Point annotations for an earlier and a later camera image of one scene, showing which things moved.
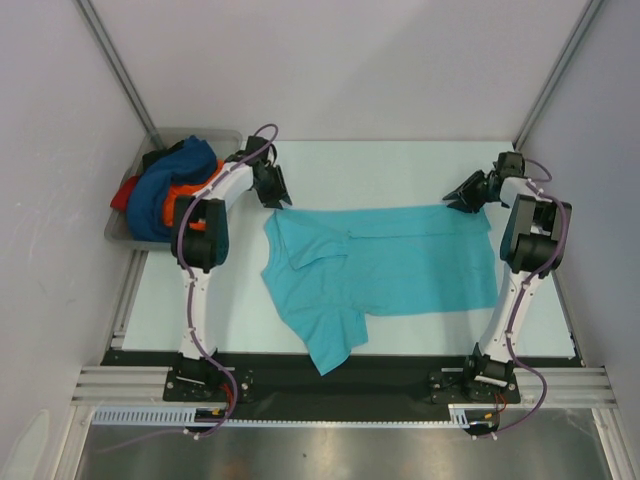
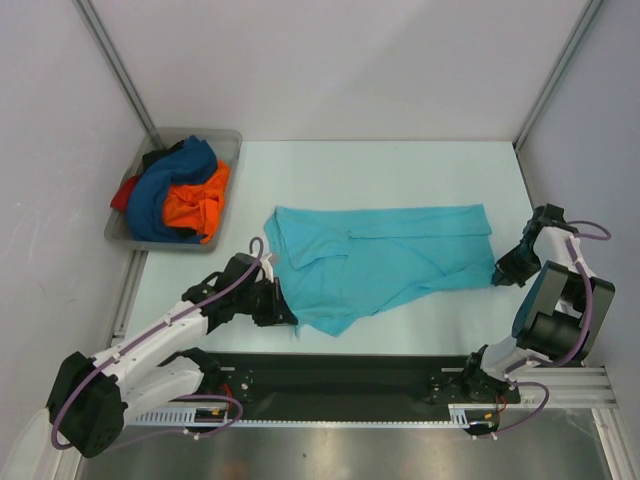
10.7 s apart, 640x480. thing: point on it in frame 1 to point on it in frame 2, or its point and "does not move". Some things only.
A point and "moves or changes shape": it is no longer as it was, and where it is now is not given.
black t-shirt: [149, 156] does not move
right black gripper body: [478, 188] to [516, 261]
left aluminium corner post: [123, 75] does not move
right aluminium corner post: [558, 73] does not move
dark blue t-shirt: [193, 161] does not move
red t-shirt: [120, 199] does not move
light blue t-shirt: [328, 268] moves or changes shape
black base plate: [374, 386] does not move
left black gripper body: [268, 188] to [261, 301]
